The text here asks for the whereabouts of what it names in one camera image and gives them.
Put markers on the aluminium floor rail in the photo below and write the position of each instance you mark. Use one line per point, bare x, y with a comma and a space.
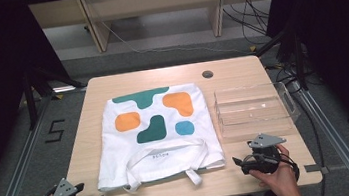
15, 184
335, 138

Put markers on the yellow floor tape piece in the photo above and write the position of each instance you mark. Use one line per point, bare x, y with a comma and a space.
252, 48
58, 97

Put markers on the black metal stand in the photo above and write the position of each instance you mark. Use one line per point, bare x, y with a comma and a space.
298, 59
30, 102

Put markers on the white tote bag coloured blobs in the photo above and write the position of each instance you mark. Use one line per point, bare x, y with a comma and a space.
155, 147

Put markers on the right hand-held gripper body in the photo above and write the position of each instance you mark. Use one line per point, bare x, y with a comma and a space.
265, 154

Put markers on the grey tape strip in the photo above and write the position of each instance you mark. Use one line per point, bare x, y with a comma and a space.
315, 168

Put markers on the clear plastic container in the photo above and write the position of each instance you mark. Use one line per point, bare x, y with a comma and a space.
252, 115

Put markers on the light wooden bench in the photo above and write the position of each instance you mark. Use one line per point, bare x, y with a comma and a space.
157, 2

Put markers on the person's right hand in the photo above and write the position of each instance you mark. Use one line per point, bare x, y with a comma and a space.
283, 178

